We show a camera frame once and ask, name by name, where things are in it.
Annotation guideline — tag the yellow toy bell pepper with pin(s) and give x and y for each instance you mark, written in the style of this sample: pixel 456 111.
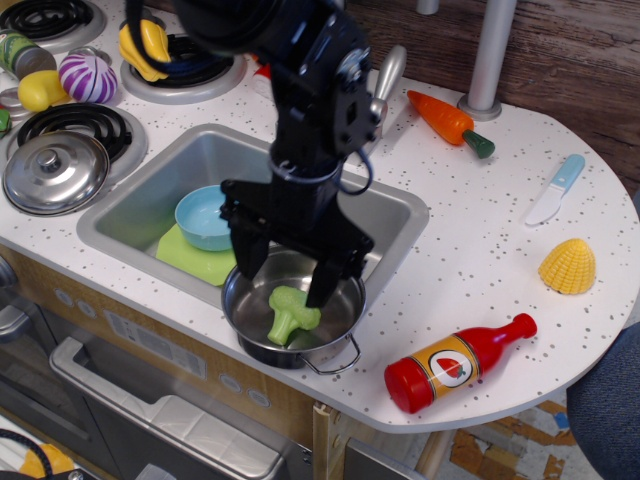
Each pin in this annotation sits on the yellow toy bell pepper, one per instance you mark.
pixel 155 42

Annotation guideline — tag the toy oven door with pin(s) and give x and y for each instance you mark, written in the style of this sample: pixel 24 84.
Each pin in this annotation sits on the toy oven door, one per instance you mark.
pixel 148 418

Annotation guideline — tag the silver toy faucet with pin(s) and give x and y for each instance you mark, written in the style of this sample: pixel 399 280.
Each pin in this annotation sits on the silver toy faucet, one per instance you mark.
pixel 389 75

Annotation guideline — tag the blue white toy knife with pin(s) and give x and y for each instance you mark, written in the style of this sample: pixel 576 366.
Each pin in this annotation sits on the blue white toy knife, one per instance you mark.
pixel 549 201

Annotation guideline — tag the red ketchup bottle toy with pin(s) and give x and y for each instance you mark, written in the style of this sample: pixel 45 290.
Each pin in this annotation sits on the red ketchup bottle toy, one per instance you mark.
pixel 418 380

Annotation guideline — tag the purple striped toy onion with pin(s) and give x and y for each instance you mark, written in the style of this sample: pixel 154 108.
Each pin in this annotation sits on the purple striped toy onion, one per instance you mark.
pixel 87 78

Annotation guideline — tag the orange toy carrot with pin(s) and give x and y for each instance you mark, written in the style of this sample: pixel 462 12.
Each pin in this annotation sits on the orange toy carrot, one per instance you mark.
pixel 450 123

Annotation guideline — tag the front left stove burner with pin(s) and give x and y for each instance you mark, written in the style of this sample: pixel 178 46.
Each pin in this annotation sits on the front left stove burner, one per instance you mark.
pixel 121 134

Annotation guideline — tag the green plastic plate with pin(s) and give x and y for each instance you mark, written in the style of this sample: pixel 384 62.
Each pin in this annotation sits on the green plastic plate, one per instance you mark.
pixel 212 267

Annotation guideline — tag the red white toy slice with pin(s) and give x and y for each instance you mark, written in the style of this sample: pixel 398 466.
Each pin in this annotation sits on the red white toy slice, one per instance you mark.
pixel 261 82

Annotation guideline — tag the blue fabric chair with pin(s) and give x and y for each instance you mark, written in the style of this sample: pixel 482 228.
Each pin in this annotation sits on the blue fabric chair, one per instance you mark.
pixel 603 409

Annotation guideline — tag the small steel pot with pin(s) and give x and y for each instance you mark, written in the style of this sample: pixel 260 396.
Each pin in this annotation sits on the small steel pot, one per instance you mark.
pixel 329 349

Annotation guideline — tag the rear left stove burner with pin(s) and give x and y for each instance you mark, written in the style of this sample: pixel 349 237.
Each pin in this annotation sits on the rear left stove burner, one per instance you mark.
pixel 57 26

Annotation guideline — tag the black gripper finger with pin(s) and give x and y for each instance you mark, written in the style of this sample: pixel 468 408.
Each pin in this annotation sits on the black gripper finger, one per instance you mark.
pixel 251 246
pixel 328 273

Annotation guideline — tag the green toy at edge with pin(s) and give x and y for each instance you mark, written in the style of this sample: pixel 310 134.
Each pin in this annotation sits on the green toy at edge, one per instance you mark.
pixel 5 122

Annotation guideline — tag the green label toy can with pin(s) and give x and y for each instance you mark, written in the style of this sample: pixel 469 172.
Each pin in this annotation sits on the green label toy can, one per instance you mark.
pixel 21 57

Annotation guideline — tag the steel pot lid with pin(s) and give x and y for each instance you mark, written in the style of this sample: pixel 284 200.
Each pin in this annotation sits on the steel pot lid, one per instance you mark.
pixel 55 173

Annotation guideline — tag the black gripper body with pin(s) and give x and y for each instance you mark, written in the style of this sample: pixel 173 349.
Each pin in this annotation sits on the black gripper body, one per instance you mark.
pixel 304 214

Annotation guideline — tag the yellow toy on floor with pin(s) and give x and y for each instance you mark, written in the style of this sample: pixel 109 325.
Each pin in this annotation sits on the yellow toy on floor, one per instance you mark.
pixel 59 461

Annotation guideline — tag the steel sink basin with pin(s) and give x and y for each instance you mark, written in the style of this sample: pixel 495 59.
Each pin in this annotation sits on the steel sink basin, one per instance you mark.
pixel 129 222

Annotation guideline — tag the stove burner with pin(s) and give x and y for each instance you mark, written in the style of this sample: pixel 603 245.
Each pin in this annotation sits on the stove burner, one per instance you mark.
pixel 220 75
pixel 121 134
pixel 57 26

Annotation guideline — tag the yellow toy corn piece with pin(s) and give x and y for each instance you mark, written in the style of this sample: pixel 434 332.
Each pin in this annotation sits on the yellow toy corn piece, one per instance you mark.
pixel 570 268

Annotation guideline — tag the rear right stove burner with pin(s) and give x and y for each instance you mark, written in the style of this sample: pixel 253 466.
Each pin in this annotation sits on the rear right stove burner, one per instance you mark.
pixel 220 75

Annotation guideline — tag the green toy broccoli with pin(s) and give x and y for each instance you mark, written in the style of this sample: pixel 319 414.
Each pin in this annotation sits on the green toy broccoli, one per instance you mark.
pixel 290 313

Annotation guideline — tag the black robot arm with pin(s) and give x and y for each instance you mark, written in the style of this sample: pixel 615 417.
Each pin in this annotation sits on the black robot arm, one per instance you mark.
pixel 319 63

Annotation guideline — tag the yellow toy lemon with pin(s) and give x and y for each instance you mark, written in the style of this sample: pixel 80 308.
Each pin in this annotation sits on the yellow toy lemon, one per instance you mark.
pixel 40 90

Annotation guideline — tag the blue plastic bowl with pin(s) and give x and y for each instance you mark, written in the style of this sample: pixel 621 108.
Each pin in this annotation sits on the blue plastic bowl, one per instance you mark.
pixel 198 216

